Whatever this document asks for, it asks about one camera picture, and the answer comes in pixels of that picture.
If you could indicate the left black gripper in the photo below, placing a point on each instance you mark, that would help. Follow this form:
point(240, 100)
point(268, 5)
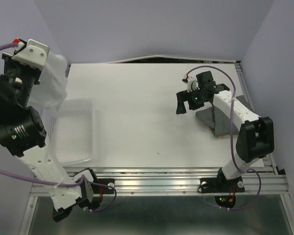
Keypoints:
point(8, 60)

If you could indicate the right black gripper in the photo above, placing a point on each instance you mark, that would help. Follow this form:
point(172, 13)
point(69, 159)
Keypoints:
point(183, 96)

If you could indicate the white skirt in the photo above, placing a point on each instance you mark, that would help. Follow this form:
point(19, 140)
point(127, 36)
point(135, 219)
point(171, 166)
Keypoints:
point(53, 82)

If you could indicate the grey skirt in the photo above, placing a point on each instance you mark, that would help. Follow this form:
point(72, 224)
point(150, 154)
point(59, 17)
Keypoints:
point(215, 120)

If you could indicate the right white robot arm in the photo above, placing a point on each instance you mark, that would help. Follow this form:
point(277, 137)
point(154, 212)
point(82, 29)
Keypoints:
point(255, 138)

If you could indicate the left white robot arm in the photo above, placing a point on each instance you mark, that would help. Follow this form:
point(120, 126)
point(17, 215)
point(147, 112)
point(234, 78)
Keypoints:
point(23, 134)

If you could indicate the white plastic laundry basket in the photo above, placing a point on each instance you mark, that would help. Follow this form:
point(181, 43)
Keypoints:
point(71, 129)

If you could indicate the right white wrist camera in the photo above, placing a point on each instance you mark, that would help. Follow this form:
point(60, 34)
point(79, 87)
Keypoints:
point(191, 83)

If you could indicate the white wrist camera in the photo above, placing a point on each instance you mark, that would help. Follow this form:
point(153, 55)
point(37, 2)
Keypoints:
point(191, 83)
point(31, 53)

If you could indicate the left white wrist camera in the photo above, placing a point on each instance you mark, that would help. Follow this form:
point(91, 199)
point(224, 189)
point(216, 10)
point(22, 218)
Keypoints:
point(31, 53)

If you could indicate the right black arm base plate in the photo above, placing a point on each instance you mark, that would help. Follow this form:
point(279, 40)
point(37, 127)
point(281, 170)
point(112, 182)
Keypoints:
point(215, 185)

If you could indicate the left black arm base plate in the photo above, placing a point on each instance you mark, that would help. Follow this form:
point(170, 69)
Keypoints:
point(103, 186)

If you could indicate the aluminium frame rail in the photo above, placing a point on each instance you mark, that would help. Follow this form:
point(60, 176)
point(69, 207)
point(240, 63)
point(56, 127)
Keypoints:
point(165, 201)

